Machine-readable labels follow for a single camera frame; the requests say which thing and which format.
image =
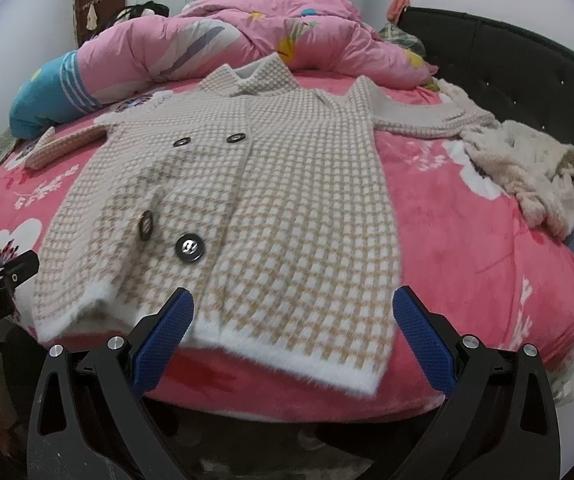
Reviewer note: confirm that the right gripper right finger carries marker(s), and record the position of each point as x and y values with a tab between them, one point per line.
498	419

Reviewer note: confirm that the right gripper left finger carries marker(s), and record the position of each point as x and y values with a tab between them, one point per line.
87	418

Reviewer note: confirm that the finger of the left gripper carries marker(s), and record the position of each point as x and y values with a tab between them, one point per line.
20	269

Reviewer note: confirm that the beige white houndstooth coat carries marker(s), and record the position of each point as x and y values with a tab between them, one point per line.
265	200

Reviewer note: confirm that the cream fluffy garment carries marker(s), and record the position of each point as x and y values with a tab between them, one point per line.
530	165

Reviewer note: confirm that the black bag behind duvet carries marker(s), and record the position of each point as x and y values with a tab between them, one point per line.
141	9

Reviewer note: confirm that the black tufted headboard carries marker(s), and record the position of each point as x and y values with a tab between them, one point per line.
513	73

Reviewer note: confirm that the pink and blue duvet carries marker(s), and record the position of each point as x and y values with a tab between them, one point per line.
135	55

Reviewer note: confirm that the green patterned pillow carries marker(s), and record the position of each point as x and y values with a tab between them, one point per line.
395	35

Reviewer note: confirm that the orange cloth on headboard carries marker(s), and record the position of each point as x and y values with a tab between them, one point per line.
396	9

